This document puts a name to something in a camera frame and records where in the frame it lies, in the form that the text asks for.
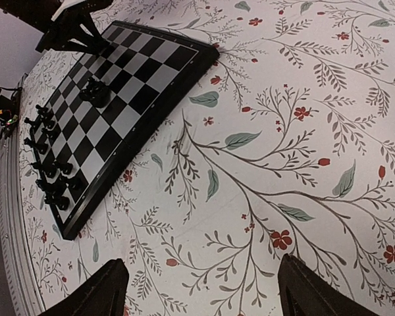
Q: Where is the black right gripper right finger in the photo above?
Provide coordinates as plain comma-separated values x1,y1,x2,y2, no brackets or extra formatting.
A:
278,254,375,316

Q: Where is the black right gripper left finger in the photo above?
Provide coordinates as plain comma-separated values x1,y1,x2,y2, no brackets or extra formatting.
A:
45,259,129,316

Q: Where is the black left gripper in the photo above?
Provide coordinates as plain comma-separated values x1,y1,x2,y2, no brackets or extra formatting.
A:
0,0,113,55

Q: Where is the black chess piece cluster piece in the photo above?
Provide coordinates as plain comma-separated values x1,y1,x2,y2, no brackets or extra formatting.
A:
79,77,110,109

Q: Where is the black and grey chessboard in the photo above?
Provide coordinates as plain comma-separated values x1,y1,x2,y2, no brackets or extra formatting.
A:
26,21,219,240

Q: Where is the floral patterned table mat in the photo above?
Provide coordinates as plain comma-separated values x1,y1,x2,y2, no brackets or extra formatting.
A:
19,1,395,315

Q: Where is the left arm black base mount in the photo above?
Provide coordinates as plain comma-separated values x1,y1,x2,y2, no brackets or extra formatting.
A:
0,86,22,140

